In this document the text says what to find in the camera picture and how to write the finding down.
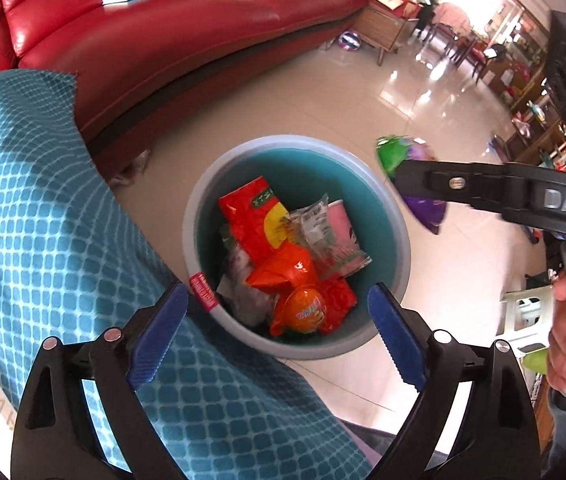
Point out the red leather sofa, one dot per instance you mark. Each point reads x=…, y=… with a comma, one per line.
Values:
x=143, y=66

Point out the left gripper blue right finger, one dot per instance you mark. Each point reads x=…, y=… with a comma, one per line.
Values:
x=398, y=336

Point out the red yellow snack bag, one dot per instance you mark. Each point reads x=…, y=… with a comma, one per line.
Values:
x=256, y=219

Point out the blue grey trash bucket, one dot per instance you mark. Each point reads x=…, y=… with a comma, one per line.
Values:
x=299, y=170

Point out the patterned blue beige tablecloth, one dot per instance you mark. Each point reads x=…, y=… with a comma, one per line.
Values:
x=73, y=264

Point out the clear green printed wrapper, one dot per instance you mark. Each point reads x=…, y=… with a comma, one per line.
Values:
x=309, y=227

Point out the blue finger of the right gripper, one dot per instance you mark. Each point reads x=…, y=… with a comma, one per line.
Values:
x=493, y=188

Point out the purple green toy egg capsule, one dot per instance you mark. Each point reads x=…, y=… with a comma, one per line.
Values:
x=402, y=158

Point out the pink paper cup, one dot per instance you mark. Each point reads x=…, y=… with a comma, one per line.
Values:
x=345, y=243

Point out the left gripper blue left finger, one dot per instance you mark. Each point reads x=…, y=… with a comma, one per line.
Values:
x=151, y=331

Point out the orange toy egg capsule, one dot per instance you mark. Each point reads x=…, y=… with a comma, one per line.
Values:
x=304, y=311

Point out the person's right hand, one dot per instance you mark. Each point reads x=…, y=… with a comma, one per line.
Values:
x=556, y=359

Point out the small striped ball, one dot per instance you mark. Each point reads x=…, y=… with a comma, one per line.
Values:
x=349, y=41

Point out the orange foil snack wrapper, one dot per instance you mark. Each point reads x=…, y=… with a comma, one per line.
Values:
x=291, y=267

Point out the white tissue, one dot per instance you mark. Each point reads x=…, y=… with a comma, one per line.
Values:
x=249, y=306

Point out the wooden side cabinet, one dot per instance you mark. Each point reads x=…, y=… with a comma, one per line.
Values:
x=385, y=29

